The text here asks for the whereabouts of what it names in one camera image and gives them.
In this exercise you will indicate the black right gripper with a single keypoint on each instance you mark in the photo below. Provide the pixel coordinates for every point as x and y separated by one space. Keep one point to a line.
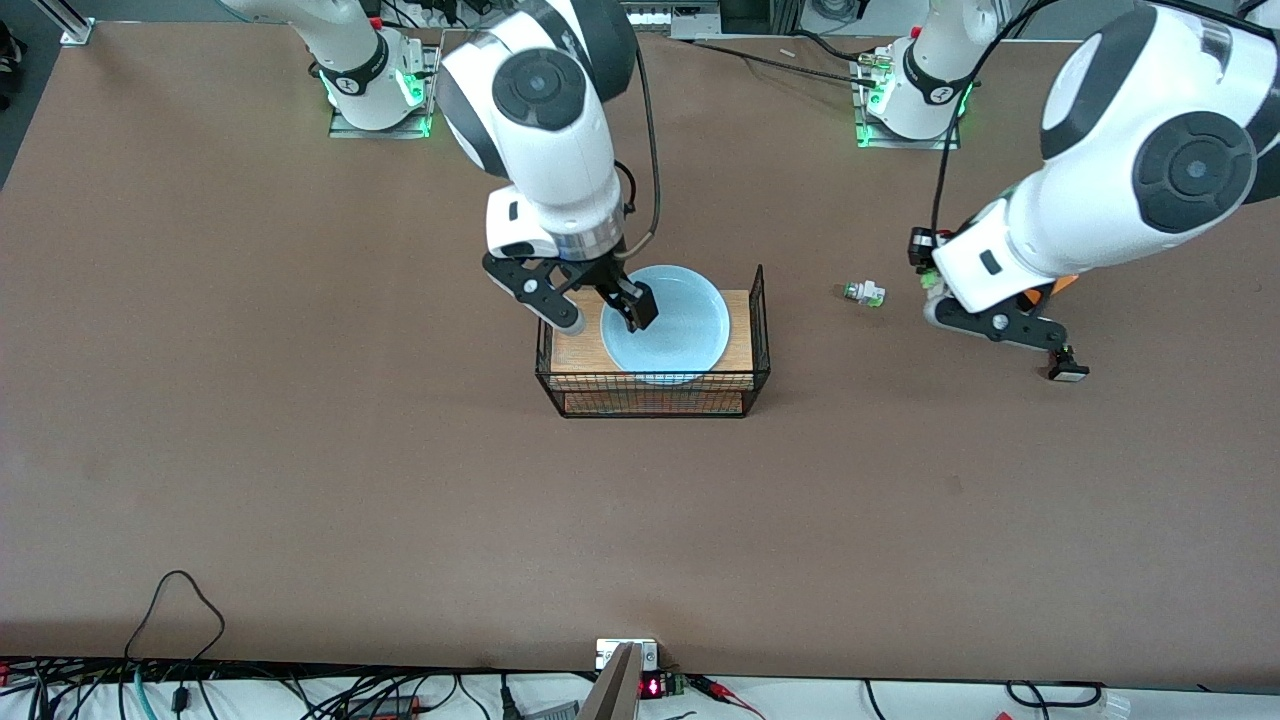
603 274

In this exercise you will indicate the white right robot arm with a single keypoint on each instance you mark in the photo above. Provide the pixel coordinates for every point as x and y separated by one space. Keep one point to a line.
540 150

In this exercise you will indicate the light blue round plate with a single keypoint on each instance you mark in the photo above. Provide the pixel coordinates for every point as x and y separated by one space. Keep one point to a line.
675 340

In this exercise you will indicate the orange button enclosure box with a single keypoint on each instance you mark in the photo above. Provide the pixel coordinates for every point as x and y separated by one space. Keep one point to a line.
1066 283

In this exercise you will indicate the black white-capped push button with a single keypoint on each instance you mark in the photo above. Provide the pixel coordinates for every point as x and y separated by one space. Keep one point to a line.
1066 368

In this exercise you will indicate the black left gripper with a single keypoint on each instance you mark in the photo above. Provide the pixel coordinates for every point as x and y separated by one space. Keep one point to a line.
921 246

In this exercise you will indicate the circuit board red display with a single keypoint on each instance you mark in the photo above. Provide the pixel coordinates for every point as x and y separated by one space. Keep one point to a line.
652 686

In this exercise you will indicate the black power adapter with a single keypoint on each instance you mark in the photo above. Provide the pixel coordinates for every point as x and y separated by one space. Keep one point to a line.
385 706

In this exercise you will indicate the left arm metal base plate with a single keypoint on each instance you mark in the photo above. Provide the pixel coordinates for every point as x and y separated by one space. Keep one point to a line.
940 144

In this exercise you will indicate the grey camera mount bar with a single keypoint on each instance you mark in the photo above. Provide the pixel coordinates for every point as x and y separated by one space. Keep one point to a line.
612 695

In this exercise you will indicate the green push button switch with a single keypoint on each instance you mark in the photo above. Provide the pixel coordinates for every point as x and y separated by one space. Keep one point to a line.
862 292

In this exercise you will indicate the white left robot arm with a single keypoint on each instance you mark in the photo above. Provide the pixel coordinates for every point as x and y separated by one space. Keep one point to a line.
1130 150

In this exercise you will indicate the white lit control device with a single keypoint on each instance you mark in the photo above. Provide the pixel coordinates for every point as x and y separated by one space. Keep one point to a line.
680 18

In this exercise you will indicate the silver camera mount bracket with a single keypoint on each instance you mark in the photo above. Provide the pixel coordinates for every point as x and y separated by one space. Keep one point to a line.
607 655

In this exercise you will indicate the aluminium frame profile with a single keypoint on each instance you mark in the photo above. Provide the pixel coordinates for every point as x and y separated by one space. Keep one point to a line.
75 28

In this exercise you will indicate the red clip test leads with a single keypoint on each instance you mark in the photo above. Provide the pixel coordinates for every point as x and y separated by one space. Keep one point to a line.
715 688

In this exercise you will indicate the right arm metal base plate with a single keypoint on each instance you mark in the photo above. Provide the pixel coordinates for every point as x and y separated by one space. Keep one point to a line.
345 129

